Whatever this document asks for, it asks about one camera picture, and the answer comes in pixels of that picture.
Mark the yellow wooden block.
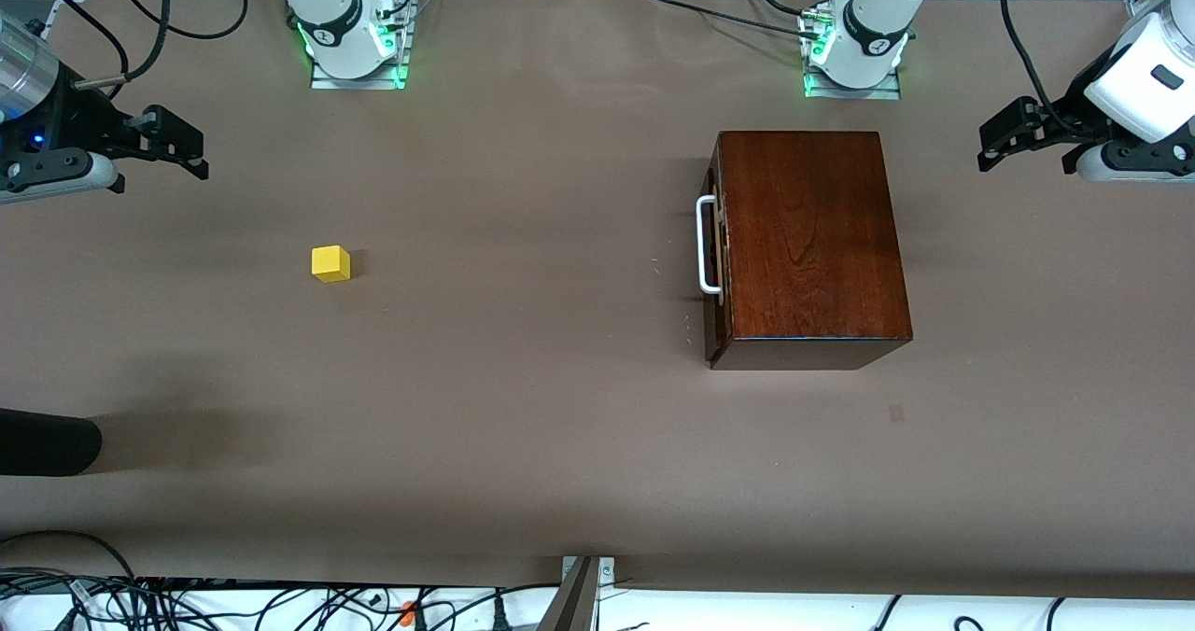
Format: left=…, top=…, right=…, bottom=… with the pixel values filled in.
left=311, top=245, right=352, bottom=284

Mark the wooden drawer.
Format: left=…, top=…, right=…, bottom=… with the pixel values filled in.
left=707, top=160, right=734, bottom=333

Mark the white drawer handle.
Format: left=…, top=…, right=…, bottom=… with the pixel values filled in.
left=696, top=195, right=724, bottom=295

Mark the dark brown wooden box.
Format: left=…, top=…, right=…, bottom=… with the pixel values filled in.
left=705, top=130, right=914, bottom=372

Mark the black cylindrical object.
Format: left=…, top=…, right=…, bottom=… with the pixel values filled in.
left=0, top=408, right=104, bottom=478

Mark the black looping cable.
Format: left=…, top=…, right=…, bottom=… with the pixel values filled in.
left=101, top=0, right=250, bottom=42

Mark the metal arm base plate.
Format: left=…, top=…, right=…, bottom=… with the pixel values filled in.
left=803, top=10, right=905, bottom=102
left=309, top=0, right=413, bottom=91

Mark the black base power cable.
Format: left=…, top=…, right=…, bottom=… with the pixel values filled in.
left=649, top=0, right=822, bottom=39

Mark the aluminium profile bracket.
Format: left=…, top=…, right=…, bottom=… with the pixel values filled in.
left=537, top=555, right=617, bottom=631

